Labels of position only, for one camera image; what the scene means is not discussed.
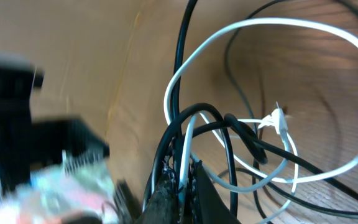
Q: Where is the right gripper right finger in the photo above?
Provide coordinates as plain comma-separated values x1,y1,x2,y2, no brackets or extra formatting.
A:
190,161,240,224

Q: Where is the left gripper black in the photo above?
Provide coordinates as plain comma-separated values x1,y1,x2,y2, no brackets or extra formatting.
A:
0,56,110,193

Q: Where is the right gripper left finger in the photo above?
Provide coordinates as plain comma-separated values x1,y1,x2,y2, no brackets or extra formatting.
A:
135,155,179,224

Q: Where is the black USB cable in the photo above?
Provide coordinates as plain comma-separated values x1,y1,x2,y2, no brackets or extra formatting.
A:
141,0,358,224

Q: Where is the white USB cable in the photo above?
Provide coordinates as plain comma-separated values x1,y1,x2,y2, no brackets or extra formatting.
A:
162,17,358,224

